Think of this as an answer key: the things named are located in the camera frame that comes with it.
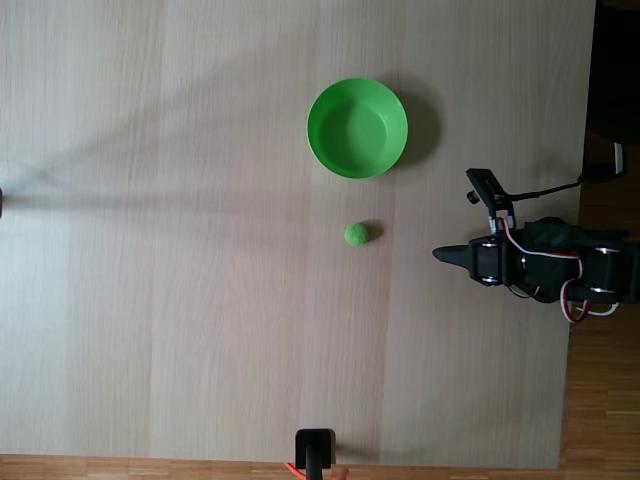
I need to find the green plastic bowl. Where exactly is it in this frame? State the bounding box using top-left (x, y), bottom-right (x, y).
top-left (306, 77), bottom-right (410, 180)

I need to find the green pompom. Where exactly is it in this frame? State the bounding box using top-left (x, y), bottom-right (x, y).
top-left (344, 222), bottom-right (371, 247)

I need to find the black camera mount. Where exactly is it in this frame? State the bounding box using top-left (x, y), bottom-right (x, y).
top-left (465, 167), bottom-right (519, 236)

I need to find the black camera cable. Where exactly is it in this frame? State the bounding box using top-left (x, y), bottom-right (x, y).
top-left (504, 172), bottom-right (590, 201)

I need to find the black furniture beside table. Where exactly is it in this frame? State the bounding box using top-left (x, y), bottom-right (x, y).
top-left (577, 0), bottom-right (640, 186)

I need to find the white red servo wire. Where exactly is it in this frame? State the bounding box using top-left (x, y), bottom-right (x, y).
top-left (502, 218), bottom-right (585, 281)

